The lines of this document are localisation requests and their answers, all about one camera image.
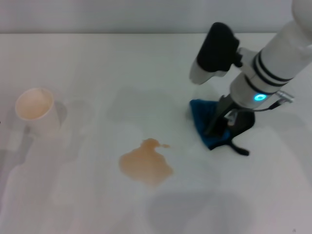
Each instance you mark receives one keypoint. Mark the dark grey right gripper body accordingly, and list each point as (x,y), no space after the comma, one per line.
(228,107)

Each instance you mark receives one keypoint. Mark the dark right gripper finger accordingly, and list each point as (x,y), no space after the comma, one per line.
(213,122)
(221,126)

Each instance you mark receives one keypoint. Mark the blue rag with black trim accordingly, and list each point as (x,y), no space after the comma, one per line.
(200,114)

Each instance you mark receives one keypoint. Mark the white paper cup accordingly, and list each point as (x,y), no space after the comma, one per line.
(36,109)

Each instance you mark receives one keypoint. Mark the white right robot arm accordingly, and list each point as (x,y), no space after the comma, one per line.
(275,63)

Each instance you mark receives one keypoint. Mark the brown water stain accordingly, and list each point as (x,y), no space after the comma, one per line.
(146,165)

